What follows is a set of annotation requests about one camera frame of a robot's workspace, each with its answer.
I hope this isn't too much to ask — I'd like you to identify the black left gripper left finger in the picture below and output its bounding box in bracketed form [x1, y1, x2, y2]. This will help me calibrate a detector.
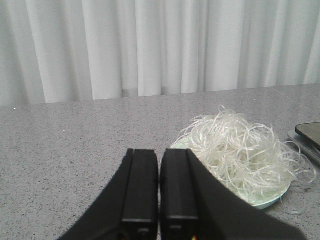
[60, 149, 159, 240]

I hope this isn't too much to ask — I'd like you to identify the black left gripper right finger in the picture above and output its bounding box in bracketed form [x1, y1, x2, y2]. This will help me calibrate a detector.
[160, 149, 306, 240]

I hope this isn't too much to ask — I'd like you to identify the translucent white vermicelli bundle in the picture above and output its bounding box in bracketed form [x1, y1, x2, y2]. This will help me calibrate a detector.
[176, 106, 317, 215]

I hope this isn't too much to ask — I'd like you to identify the light green round plate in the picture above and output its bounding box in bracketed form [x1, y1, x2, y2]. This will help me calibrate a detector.
[170, 137, 291, 210]

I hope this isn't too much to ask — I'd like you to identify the silver black kitchen scale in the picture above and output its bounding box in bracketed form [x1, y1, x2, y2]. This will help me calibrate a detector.
[288, 122, 320, 165]

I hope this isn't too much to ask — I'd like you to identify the white pleated curtain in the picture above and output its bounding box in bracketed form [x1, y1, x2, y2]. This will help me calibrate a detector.
[0, 0, 320, 106]

